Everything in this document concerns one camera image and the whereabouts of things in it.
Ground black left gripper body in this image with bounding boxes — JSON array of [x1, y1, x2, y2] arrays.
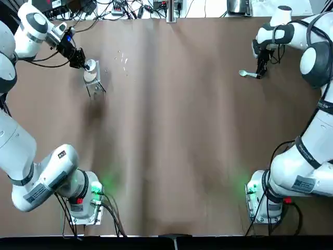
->
[[56, 28, 80, 61]]

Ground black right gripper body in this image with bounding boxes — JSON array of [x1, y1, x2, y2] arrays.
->
[[251, 39, 275, 60]]

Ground small pale green spoon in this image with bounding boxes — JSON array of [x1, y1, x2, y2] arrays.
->
[[238, 69, 261, 79]]

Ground black tripod stand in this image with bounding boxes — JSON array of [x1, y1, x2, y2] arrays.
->
[[84, 81, 107, 99]]

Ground clear glass burner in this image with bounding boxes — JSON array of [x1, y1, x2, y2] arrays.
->
[[91, 84, 105, 101]]

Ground black box red logo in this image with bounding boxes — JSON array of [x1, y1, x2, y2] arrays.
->
[[39, 0, 69, 13]]

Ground black power adapter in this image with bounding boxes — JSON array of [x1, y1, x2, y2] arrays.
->
[[84, 1, 97, 14]]

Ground power strip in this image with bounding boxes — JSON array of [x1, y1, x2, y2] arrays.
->
[[110, 0, 123, 14]]

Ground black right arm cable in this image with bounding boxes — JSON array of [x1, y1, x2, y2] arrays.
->
[[270, 43, 285, 65]]

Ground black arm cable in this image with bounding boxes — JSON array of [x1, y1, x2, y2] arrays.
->
[[15, 24, 97, 69], [270, 43, 285, 65]]

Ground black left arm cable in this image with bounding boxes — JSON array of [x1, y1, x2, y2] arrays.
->
[[15, 24, 97, 69]]

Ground black desk cables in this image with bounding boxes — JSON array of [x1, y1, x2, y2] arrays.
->
[[68, 0, 167, 20]]

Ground aluminium profile post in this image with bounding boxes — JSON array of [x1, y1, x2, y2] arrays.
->
[[165, 0, 178, 24]]

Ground black right foot cable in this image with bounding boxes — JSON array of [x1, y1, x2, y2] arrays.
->
[[244, 200, 304, 236]]

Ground black left foot cables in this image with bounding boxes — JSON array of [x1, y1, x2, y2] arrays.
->
[[53, 191, 129, 239]]

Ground black camera mount profile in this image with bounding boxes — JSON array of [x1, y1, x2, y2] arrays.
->
[[157, 233, 194, 250]]

